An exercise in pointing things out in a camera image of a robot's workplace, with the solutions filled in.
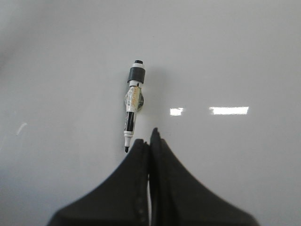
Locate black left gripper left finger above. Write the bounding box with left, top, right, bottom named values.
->
left=48, top=139, right=150, bottom=226

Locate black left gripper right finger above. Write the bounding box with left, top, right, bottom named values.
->
left=150, top=128, right=259, bottom=226

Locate black white whiteboard marker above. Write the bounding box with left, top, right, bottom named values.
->
left=124, top=60, right=145, bottom=153

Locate white whiteboard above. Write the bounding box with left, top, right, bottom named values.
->
left=0, top=0, right=301, bottom=226

